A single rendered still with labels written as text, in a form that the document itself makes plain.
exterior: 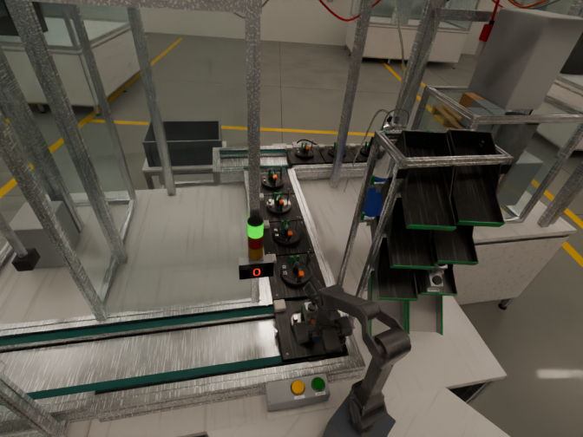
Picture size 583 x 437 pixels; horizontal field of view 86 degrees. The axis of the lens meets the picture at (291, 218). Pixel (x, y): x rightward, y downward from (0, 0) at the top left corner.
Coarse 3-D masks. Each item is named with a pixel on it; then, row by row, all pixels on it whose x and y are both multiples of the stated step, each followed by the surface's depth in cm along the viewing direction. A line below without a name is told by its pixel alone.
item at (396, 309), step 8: (368, 280) 118; (368, 288) 118; (376, 288) 119; (368, 296) 118; (376, 296) 119; (384, 304) 118; (392, 304) 119; (400, 304) 119; (392, 312) 118; (400, 312) 118; (376, 320) 118; (400, 320) 118; (376, 328) 117; (384, 328) 118
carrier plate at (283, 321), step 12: (300, 300) 130; (276, 312) 125; (288, 312) 125; (276, 324) 122; (288, 324) 121; (288, 336) 117; (288, 348) 114; (300, 348) 114; (312, 348) 114; (288, 360) 111
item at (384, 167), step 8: (408, 112) 160; (384, 120) 160; (392, 120) 164; (408, 120) 162; (384, 128) 162; (392, 128) 160; (400, 128) 161; (384, 152) 167; (384, 160) 170; (392, 160) 169; (376, 168) 175; (384, 168) 172; (392, 168) 173; (376, 176) 177; (384, 176) 175; (392, 176) 179
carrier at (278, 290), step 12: (276, 264) 144; (288, 264) 142; (300, 264) 142; (312, 264) 145; (276, 276) 139; (288, 276) 137; (312, 276) 140; (276, 288) 134; (288, 288) 134; (300, 288) 135; (288, 300) 131
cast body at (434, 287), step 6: (426, 270) 111; (426, 276) 107; (432, 276) 105; (438, 276) 104; (426, 282) 107; (432, 282) 104; (438, 282) 104; (426, 288) 107; (432, 288) 106; (438, 288) 106
